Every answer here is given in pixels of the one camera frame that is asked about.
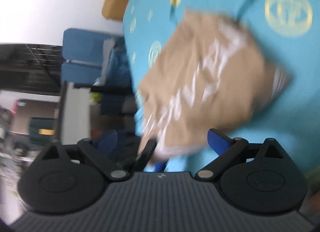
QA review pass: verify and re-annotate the grey seat cushion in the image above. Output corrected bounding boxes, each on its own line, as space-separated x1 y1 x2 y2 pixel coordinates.
102 38 118 72

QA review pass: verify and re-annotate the silver refrigerator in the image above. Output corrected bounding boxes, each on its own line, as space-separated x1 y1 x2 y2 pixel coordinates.
11 97 60 135

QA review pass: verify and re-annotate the dark window with grille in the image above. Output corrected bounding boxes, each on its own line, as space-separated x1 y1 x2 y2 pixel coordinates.
0 43 63 92

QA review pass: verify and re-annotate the tan printed t-shirt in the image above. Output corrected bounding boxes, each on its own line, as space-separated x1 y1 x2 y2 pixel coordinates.
136 9 292 165

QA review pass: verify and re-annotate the brown bed headboard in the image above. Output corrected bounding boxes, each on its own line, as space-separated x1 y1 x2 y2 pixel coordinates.
102 0 129 21

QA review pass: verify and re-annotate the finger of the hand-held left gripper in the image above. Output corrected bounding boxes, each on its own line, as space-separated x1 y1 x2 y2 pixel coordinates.
132 139 167 172

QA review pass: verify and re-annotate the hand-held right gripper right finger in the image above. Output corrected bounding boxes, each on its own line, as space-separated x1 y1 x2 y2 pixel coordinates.
195 128 287 181

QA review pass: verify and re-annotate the teal smiley print bedsheet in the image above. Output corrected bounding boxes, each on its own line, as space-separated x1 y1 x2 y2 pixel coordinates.
122 0 320 180

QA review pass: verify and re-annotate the white table with black legs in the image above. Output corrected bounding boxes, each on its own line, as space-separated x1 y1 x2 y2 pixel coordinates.
59 82 135 147

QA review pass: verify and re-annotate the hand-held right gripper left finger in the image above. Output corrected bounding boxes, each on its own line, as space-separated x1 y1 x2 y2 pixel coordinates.
40 129 130 182

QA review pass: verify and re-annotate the tall blue covered chair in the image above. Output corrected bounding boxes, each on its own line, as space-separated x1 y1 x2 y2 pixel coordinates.
62 28 134 82

